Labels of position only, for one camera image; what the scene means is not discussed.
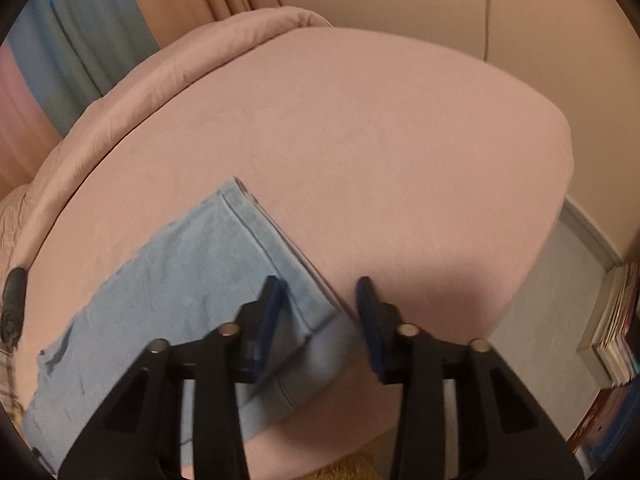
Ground grey-blue curtain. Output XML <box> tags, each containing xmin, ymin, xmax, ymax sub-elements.
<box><xmin>7</xmin><ymin>0</ymin><xmax>163</xmax><ymax>138</ymax></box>

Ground pink folded blanket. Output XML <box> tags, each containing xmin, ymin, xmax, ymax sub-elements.
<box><xmin>0</xmin><ymin>6</ymin><xmax>333</xmax><ymax>271</ymax></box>

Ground yellow fluffy rug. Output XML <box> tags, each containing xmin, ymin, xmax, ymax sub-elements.
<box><xmin>280</xmin><ymin>452</ymin><xmax>401</xmax><ymax>480</ymax></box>

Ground white wall cable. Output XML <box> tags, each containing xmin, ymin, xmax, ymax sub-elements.
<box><xmin>481</xmin><ymin>0</ymin><xmax>496</xmax><ymax>61</ymax></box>

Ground light blue denim pants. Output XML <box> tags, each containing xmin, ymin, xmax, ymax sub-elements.
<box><xmin>22</xmin><ymin>177</ymin><xmax>366</xmax><ymax>468</ymax></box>

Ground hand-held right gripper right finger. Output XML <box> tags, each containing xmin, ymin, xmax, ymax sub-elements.
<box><xmin>355</xmin><ymin>276</ymin><xmax>586</xmax><ymax>480</ymax></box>

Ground bed with pink sheet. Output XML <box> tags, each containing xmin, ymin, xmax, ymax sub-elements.
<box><xmin>22</xmin><ymin>27</ymin><xmax>573</xmax><ymax>480</ymax></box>

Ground stack of books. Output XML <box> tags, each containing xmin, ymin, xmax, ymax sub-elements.
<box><xmin>577</xmin><ymin>260</ymin><xmax>640</xmax><ymax>388</ymax></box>

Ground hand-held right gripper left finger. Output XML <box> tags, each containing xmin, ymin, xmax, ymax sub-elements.
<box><xmin>57</xmin><ymin>275</ymin><xmax>286</xmax><ymax>480</ymax></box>

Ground black object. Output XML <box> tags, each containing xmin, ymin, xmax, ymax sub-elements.
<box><xmin>0</xmin><ymin>267</ymin><xmax>27</xmax><ymax>348</ymax></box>

